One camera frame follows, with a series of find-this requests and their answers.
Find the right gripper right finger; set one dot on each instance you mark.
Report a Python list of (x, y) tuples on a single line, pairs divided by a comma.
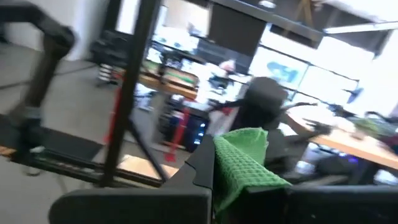
[(326, 205)]

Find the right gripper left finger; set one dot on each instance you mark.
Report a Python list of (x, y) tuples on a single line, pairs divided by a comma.
[(140, 205)]

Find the green elastic bandage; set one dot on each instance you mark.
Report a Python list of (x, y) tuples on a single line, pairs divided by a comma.
[(239, 161)]

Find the small potted plant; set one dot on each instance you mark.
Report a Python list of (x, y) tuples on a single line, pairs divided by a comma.
[(367, 127)]

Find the computer tower with lights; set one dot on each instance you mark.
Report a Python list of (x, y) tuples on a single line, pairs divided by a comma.
[(192, 133)]

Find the black platform with hazard stripes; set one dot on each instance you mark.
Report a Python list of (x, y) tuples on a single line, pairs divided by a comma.
[(68, 143)]

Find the cluttered wooden desk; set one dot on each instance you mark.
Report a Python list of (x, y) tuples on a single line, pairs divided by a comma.
[(174, 88)]

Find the person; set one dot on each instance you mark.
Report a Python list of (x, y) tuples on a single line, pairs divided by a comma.
[(264, 99)]

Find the person's leg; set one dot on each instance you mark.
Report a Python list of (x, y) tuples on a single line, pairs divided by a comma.
[(46, 71)]

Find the black monitor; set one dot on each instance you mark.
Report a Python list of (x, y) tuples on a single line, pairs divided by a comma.
[(236, 31)]

